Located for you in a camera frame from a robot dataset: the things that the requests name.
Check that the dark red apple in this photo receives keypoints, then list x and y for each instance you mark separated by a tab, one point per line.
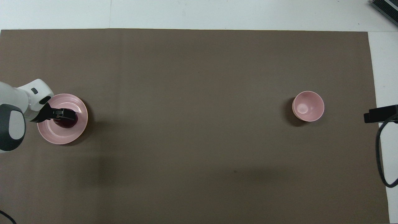
67	124

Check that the brown table mat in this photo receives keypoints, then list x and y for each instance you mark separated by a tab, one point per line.
192	93

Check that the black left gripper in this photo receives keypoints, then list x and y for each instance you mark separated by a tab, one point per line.
43	115

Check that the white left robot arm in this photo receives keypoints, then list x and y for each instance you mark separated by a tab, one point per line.
15	102

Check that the pink small bowl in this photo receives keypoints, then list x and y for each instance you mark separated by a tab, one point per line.
308	106

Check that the grey ridged device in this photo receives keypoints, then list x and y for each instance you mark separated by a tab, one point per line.
387	8

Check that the pink round plate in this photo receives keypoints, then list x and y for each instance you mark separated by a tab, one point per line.
62	135

